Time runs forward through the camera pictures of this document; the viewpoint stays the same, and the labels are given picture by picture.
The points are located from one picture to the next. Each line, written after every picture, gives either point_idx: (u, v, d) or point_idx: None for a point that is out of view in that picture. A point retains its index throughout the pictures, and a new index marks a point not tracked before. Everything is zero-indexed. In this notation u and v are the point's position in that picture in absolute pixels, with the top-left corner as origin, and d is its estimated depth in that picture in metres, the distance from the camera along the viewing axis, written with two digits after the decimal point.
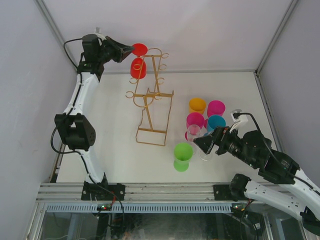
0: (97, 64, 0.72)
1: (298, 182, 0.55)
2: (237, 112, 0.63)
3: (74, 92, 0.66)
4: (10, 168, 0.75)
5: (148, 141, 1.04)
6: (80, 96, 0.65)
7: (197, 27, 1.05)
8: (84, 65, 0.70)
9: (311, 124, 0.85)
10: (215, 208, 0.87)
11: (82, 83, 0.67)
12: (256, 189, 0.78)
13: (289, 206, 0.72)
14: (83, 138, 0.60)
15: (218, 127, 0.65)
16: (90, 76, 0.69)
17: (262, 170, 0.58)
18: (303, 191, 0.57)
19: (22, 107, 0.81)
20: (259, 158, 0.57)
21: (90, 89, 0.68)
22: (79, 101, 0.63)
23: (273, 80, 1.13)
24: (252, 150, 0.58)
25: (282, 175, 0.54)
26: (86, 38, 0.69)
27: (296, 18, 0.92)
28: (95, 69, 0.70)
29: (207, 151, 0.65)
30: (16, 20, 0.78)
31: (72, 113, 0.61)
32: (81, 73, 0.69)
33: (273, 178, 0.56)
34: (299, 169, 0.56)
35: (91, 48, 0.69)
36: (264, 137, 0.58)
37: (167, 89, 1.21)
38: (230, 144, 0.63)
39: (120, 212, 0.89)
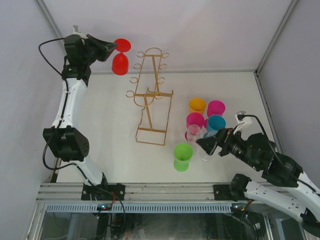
0: (82, 68, 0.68)
1: (301, 185, 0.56)
2: (241, 114, 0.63)
3: (62, 101, 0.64)
4: (10, 167, 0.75)
5: (147, 141, 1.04)
6: (68, 106, 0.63)
7: (198, 27, 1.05)
8: (69, 69, 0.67)
9: (311, 124, 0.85)
10: (215, 208, 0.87)
11: (69, 91, 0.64)
12: (257, 190, 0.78)
13: (289, 207, 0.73)
14: (76, 150, 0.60)
15: (222, 128, 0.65)
16: (76, 83, 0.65)
17: (267, 172, 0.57)
18: (306, 194, 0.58)
19: (21, 107, 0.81)
20: (263, 161, 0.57)
21: (78, 95, 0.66)
22: (68, 111, 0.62)
23: (273, 80, 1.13)
24: (256, 152, 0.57)
25: (286, 178, 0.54)
26: (67, 41, 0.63)
27: (296, 18, 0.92)
28: (81, 74, 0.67)
29: (210, 153, 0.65)
30: (16, 20, 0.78)
31: (61, 126, 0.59)
32: (66, 79, 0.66)
33: (276, 181, 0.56)
34: (302, 172, 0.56)
35: (74, 50, 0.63)
36: (268, 139, 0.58)
37: (167, 89, 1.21)
38: (234, 146, 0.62)
39: (121, 212, 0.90)
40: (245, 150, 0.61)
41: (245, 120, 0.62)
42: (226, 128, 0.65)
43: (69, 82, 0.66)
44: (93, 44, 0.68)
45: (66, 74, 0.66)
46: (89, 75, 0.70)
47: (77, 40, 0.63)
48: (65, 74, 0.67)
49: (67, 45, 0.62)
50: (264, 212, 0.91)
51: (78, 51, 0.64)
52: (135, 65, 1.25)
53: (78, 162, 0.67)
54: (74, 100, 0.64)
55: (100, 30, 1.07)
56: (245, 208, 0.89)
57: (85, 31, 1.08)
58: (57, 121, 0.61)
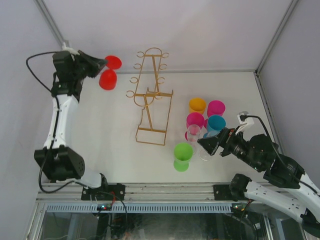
0: (72, 84, 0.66)
1: (302, 186, 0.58)
2: (244, 114, 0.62)
3: (53, 120, 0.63)
4: (10, 167, 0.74)
5: (147, 141, 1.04)
6: (59, 125, 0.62)
7: (198, 27, 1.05)
8: (59, 86, 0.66)
9: (311, 124, 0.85)
10: (215, 208, 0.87)
11: (60, 109, 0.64)
12: (257, 190, 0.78)
13: (289, 207, 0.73)
14: (71, 171, 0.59)
15: (224, 128, 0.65)
16: (66, 100, 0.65)
17: (269, 173, 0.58)
18: (307, 196, 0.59)
19: (21, 107, 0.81)
20: (265, 162, 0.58)
21: (70, 112, 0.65)
22: (59, 131, 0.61)
23: (273, 80, 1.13)
24: (259, 154, 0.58)
25: (288, 179, 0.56)
26: (57, 58, 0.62)
27: (296, 17, 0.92)
28: (71, 90, 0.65)
29: (212, 153, 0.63)
30: (16, 19, 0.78)
31: (54, 145, 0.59)
32: (56, 96, 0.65)
33: (278, 182, 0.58)
34: (304, 174, 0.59)
35: (64, 66, 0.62)
36: (270, 141, 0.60)
37: (167, 89, 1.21)
38: (236, 147, 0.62)
39: (122, 212, 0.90)
40: (247, 151, 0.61)
41: (248, 121, 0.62)
42: (229, 128, 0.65)
43: (60, 99, 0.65)
44: (84, 60, 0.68)
45: (56, 91, 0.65)
46: (79, 92, 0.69)
47: (67, 56, 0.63)
48: (54, 91, 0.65)
49: (57, 60, 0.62)
50: (264, 212, 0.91)
51: (68, 67, 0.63)
52: (135, 65, 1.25)
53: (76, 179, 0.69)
54: (64, 121, 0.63)
55: (100, 30, 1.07)
56: (245, 208, 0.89)
57: (85, 31, 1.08)
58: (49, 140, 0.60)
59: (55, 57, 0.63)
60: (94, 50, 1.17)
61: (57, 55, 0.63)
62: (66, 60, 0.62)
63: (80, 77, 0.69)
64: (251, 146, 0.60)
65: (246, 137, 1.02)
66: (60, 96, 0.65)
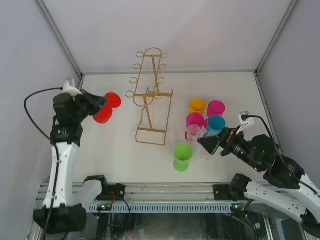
0: (73, 128, 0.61)
1: (302, 187, 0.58)
2: (245, 114, 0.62)
3: (53, 173, 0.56)
4: (10, 167, 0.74)
5: (147, 141, 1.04)
6: (59, 180, 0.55)
7: (198, 27, 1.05)
8: (58, 132, 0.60)
9: (311, 124, 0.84)
10: (215, 208, 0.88)
11: (60, 160, 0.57)
12: (257, 190, 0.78)
13: (290, 208, 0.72)
14: (74, 228, 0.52)
15: (225, 128, 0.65)
16: (67, 149, 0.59)
17: (269, 174, 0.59)
18: (307, 196, 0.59)
19: (21, 107, 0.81)
20: (266, 162, 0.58)
21: (71, 162, 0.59)
22: (59, 186, 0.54)
23: (273, 80, 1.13)
24: (260, 155, 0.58)
25: (288, 179, 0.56)
26: (57, 101, 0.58)
27: (296, 17, 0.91)
28: (72, 135, 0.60)
29: (212, 152, 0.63)
30: (16, 20, 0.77)
31: (55, 205, 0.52)
32: (56, 144, 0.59)
33: (278, 183, 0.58)
34: (304, 174, 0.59)
35: (65, 110, 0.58)
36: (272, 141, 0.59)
37: (167, 89, 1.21)
38: (237, 147, 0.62)
39: (127, 213, 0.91)
40: (247, 151, 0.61)
41: (249, 121, 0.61)
42: (229, 128, 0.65)
43: (60, 150, 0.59)
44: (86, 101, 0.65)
45: (55, 139, 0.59)
46: (79, 135, 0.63)
47: (68, 99, 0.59)
48: (54, 139, 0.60)
49: (57, 106, 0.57)
50: (264, 212, 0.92)
51: (69, 111, 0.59)
52: (135, 65, 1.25)
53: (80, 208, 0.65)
54: (65, 174, 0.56)
55: (100, 30, 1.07)
56: (245, 208, 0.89)
57: (85, 31, 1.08)
58: (49, 198, 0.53)
59: (55, 101, 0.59)
60: (94, 50, 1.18)
61: (58, 99, 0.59)
62: (67, 103, 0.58)
63: (81, 118, 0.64)
64: (253, 146, 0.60)
65: (247, 137, 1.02)
66: (60, 143, 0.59)
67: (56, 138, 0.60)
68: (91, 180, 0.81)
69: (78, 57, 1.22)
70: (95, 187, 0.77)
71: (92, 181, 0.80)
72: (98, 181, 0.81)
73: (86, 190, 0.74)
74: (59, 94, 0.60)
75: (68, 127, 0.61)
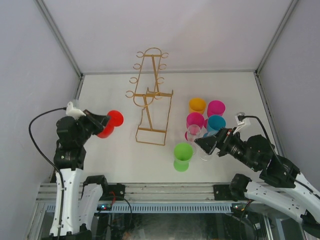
0: (76, 152, 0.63)
1: (298, 185, 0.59)
2: (241, 115, 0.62)
3: (58, 200, 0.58)
4: (10, 168, 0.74)
5: (147, 141, 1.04)
6: (65, 208, 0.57)
7: (198, 27, 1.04)
8: (62, 157, 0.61)
9: (311, 124, 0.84)
10: (215, 208, 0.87)
11: (64, 188, 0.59)
12: (257, 190, 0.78)
13: (290, 208, 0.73)
14: None
15: (222, 128, 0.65)
16: (71, 175, 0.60)
17: (265, 173, 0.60)
18: (303, 195, 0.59)
19: (21, 107, 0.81)
20: (262, 162, 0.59)
21: (75, 188, 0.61)
22: (65, 214, 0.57)
23: (273, 80, 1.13)
24: (256, 154, 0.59)
25: (283, 178, 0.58)
26: (61, 127, 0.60)
27: (296, 17, 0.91)
28: (76, 160, 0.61)
29: (209, 152, 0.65)
30: (16, 20, 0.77)
31: (61, 233, 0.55)
32: (60, 170, 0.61)
33: (274, 182, 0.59)
34: (299, 173, 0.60)
35: (68, 136, 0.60)
36: (267, 141, 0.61)
37: (167, 89, 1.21)
38: (233, 147, 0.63)
39: (128, 212, 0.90)
40: (244, 151, 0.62)
41: (245, 121, 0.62)
42: (226, 128, 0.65)
43: (64, 175, 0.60)
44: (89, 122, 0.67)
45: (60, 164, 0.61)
46: (82, 159, 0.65)
47: (71, 124, 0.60)
48: (58, 163, 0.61)
49: (60, 131, 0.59)
50: (264, 212, 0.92)
51: (72, 136, 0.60)
52: (135, 65, 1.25)
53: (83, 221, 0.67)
54: (70, 201, 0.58)
55: (100, 30, 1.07)
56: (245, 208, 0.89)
57: (85, 31, 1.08)
58: (56, 225, 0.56)
59: (58, 126, 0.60)
60: (94, 50, 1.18)
61: (61, 124, 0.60)
62: (70, 129, 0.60)
63: (84, 140, 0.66)
64: (249, 146, 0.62)
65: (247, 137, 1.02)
66: (64, 168, 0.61)
67: (60, 163, 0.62)
68: (91, 185, 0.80)
69: (78, 57, 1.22)
70: (94, 195, 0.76)
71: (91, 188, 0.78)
72: (98, 187, 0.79)
73: (86, 200, 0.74)
74: (63, 118, 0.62)
75: (72, 151, 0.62)
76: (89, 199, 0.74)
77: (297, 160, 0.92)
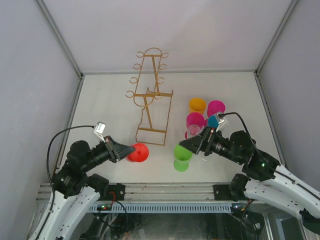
0: (77, 179, 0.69)
1: (278, 176, 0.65)
2: (221, 114, 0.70)
3: (43, 218, 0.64)
4: (10, 167, 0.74)
5: (147, 141, 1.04)
6: (45, 229, 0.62)
7: (198, 27, 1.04)
8: (61, 180, 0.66)
9: (311, 124, 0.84)
10: (215, 208, 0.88)
11: (52, 210, 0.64)
12: (256, 188, 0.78)
13: (288, 205, 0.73)
14: None
15: (206, 127, 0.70)
16: (61, 201, 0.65)
17: (246, 167, 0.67)
18: (286, 185, 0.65)
19: (21, 107, 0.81)
20: (245, 156, 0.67)
21: (62, 212, 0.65)
22: (43, 234, 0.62)
23: (273, 80, 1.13)
24: (239, 150, 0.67)
25: (262, 171, 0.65)
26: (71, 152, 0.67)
27: (297, 17, 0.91)
28: (71, 186, 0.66)
29: (196, 152, 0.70)
30: (16, 19, 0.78)
31: None
32: (55, 191, 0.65)
33: (255, 175, 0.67)
34: (279, 165, 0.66)
35: (72, 161, 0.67)
36: (249, 137, 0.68)
37: (167, 89, 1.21)
38: (217, 144, 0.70)
39: (122, 212, 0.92)
40: (227, 147, 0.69)
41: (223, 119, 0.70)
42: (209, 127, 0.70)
43: (55, 197, 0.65)
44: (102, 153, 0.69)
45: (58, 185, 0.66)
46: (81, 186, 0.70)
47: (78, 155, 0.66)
48: (55, 183, 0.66)
49: (67, 157, 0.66)
50: (264, 212, 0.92)
51: (76, 165, 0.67)
52: (135, 65, 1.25)
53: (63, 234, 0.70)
54: (51, 225, 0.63)
55: (101, 30, 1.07)
56: (245, 208, 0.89)
57: (85, 31, 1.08)
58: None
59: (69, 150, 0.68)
60: (94, 50, 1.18)
61: (71, 150, 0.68)
62: (75, 158, 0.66)
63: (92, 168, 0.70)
64: (232, 141, 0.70)
65: None
66: (58, 191, 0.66)
67: (56, 184, 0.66)
68: (87, 189, 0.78)
69: (78, 57, 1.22)
70: (87, 204, 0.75)
71: (87, 195, 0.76)
72: (94, 195, 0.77)
73: (77, 207, 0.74)
74: (78, 144, 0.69)
75: (72, 176, 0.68)
76: (79, 207, 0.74)
77: (297, 160, 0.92)
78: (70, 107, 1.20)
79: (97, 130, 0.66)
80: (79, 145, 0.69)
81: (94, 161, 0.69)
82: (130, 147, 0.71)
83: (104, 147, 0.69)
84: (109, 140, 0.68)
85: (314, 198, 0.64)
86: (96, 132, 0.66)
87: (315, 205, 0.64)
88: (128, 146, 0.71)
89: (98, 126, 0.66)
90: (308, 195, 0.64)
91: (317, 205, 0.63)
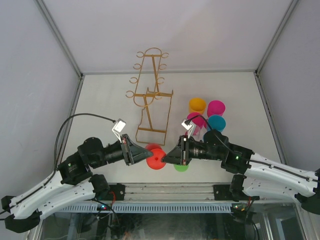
0: (81, 172, 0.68)
1: (254, 164, 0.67)
2: (188, 120, 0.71)
3: (35, 188, 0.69)
4: (10, 167, 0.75)
5: (147, 141, 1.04)
6: (29, 199, 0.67)
7: (198, 27, 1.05)
8: (68, 165, 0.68)
9: (311, 124, 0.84)
10: (215, 208, 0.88)
11: (43, 187, 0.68)
12: (252, 184, 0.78)
13: (284, 191, 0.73)
14: (13, 228, 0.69)
15: (179, 137, 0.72)
16: (55, 185, 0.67)
17: (224, 163, 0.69)
18: (263, 171, 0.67)
19: (21, 107, 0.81)
20: (220, 153, 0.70)
21: (50, 194, 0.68)
22: (25, 202, 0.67)
23: (273, 80, 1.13)
24: (214, 148, 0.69)
25: (237, 164, 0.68)
26: (83, 148, 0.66)
27: (296, 17, 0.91)
28: (71, 176, 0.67)
29: (181, 163, 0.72)
30: (16, 19, 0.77)
31: (13, 209, 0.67)
32: (57, 171, 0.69)
33: (233, 170, 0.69)
34: (253, 153, 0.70)
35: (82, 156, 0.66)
36: (218, 135, 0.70)
37: (167, 89, 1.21)
38: (195, 150, 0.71)
39: (121, 212, 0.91)
40: (205, 149, 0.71)
41: (191, 124, 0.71)
42: (183, 135, 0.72)
43: (53, 177, 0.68)
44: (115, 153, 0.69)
45: (64, 168, 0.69)
46: (83, 180, 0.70)
47: (88, 152, 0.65)
48: (63, 165, 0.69)
49: (79, 149, 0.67)
50: (264, 212, 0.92)
51: (84, 160, 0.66)
52: (135, 65, 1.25)
53: (46, 210, 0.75)
54: (35, 199, 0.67)
55: (101, 30, 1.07)
56: (246, 208, 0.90)
57: (85, 31, 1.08)
58: (15, 201, 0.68)
59: (83, 144, 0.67)
60: (94, 50, 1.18)
61: (84, 144, 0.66)
62: (84, 155, 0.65)
63: (101, 165, 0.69)
64: (205, 140, 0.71)
65: (246, 137, 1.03)
66: (59, 172, 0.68)
67: (61, 166, 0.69)
68: (87, 184, 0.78)
69: (78, 57, 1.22)
70: (79, 197, 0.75)
71: (84, 190, 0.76)
72: (89, 194, 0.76)
73: (70, 194, 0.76)
74: (93, 139, 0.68)
75: (78, 167, 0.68)
76: (71, 195, 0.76)
77: (297, 159, 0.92)
78: (70, 107, 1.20)
79: (116, 128, 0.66)
80: (93, 140, 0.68)
81: (105, 159, 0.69)
82: (147, 151, 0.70)
83: (120, 147, 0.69)
84: (126, 141, 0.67)
85: (294, 177, 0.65)
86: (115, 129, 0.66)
87: (298, 184, 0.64)
88: (143, 149, 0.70)
89: (117, 125, 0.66)
90: (288, 176, 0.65)
91: (300, 183, 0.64)
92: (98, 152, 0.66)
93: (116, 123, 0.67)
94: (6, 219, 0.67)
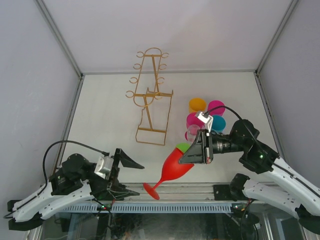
0: (70, 184, 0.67)
1: (277, 169, 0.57)
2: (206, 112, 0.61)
3: (32, 195, 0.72)
4: (10, 167, 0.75)
5: (147, 141, 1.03)
6: (28, 205, 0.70)
7: (198, 27, 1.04)
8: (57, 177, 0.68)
9: (311, 124, 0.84)
10: (215, 208, 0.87)
11: (39, 195, 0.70)
12: (254, 187, 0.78)
13: (285, 202, 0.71)
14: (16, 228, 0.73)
15: (200, 132, 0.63)
16: (48, 194, 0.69)
17: (244, 157, 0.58)
18: (282, 178, 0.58)
19: (21, 107, 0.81)
20: (244, 146, 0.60)
21: (46, 200, 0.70)
22: (24, 208, 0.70)
23: (273, 80, 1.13)
24: (241, 139, 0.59)
25: (260, 163, 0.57)
26: (67, 166, 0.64)
27: (296, 17, 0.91)
28: (60, 189, 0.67)
29: (204, 161, 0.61)
30: (16, 18, 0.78)
31: (15, 214, 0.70)
32: (51, 182, 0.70)
33: (252, 167, 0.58)
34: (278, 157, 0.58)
35: (66, 172, 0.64)
36: (251, 127, 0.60)
37: (167, 89, 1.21)
38: (218, 144, 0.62)
39: (120, 212, 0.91)
40: (229, 141, 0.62)
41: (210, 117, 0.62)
42: (203, 130, 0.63)
43: (47, 187, 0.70)
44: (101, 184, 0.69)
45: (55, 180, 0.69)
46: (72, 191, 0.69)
47: (70, 170, 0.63)
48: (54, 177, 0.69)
49: (63, 165, 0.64)
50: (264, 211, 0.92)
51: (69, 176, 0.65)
52: (135, 65, 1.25)
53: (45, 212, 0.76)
54: (34, 206, 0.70)
55: (101, 30, 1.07)
56: (246, 208, 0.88)
57: (85, 31, 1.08)
58: (16, 206, 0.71)
59: (66, 161, 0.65)
60: (94, 50, 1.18)
61: (67, 161, 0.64)
62: (66, 172, 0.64)
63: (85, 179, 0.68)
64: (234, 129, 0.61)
65: None
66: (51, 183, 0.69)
67: (53, 177, 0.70)
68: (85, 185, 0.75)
69: (78, 57, 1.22)
70: (77, 199, 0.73)
71: (80, 193, 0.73)
72: (87, 195, 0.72)
73: (68, 196, 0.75)
74: (76, 156, 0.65)
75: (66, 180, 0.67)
76: (70, 198, 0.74)
77: (297, 159, 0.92)
78: (70, 107, 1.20)
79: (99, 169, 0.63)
80: (76, 157, 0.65)
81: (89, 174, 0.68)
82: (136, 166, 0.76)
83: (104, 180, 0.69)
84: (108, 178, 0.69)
85: (312, 194, 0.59)
86: (100, 169, 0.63)
87: (313, 202, 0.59)
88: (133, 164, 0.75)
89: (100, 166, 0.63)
90: (306, 191, 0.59)
91: (315, 202, 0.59)
92: (79, 170, 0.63)
93: (101, 163, 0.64)
94: (9, 221, 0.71)
